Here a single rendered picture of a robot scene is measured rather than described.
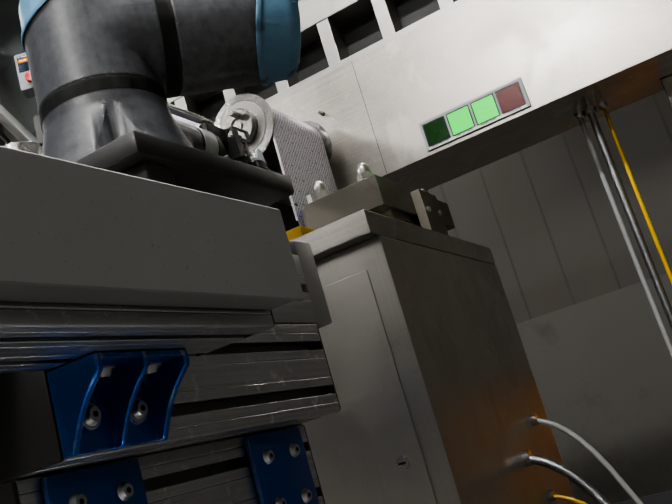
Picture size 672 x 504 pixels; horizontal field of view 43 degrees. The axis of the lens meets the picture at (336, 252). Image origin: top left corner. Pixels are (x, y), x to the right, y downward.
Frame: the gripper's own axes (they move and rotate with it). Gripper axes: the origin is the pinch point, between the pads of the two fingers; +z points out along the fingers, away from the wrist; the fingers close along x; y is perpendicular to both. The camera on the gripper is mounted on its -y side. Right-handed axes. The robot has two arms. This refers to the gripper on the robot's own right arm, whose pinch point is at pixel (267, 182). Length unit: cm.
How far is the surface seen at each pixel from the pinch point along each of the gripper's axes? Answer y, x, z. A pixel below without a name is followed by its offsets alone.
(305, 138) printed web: 14.3, -0.3, 22.5
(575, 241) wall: 7, -15, 232
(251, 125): 14.8, 2.8, 5.5
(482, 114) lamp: 9, -35, 40
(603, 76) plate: 6, -61, 41
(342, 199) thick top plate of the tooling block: -8.0, -12.2, 4.3
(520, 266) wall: 5, 11, 233
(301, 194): -0.7, -0.2, 12.7
